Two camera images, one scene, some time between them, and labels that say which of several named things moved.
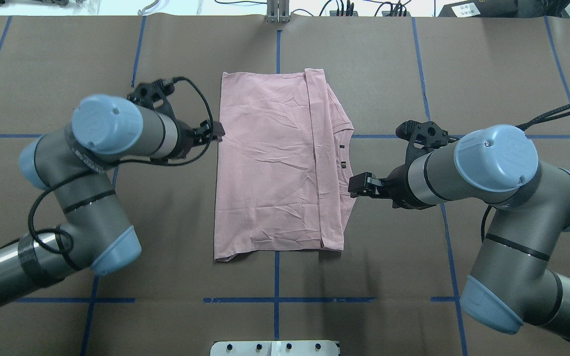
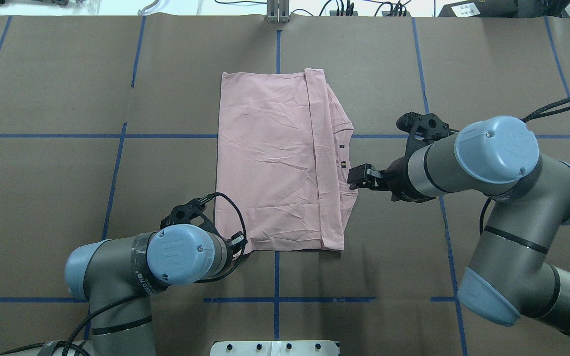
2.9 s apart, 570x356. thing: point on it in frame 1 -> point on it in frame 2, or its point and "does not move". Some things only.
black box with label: (481, 8) does not move
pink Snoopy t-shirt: (282, 180) does not move
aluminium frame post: (278, 11) does not move
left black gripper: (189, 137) -> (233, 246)
